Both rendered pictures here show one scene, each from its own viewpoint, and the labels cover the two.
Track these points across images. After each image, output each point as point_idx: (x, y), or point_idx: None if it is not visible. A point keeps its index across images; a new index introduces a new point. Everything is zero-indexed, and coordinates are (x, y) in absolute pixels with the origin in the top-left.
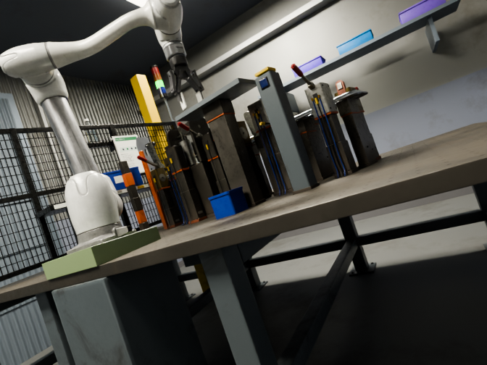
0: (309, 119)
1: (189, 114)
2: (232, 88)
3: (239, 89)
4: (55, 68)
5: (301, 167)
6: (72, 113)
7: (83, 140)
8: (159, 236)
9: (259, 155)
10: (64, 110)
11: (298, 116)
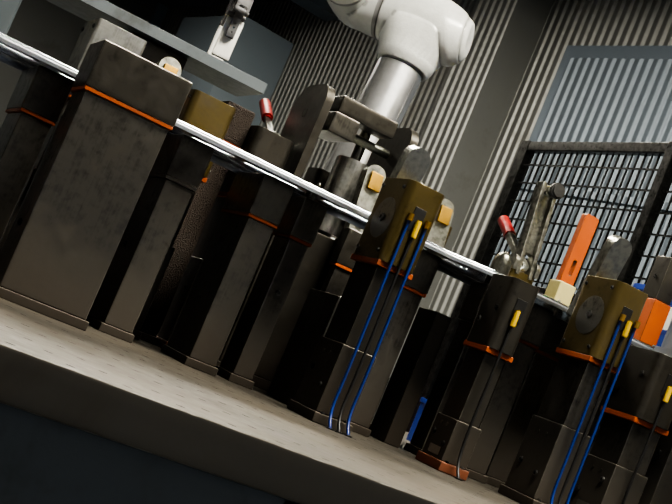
0: (31, 72)
1: (197, 76)
2: (73, 12)
3: (79, 9)
4: (340, 5)
5: None
6: (376, 90)
7: (346, 144)
8: None
9: (247, 219)
10: (367, 84)
11: (17, 65)
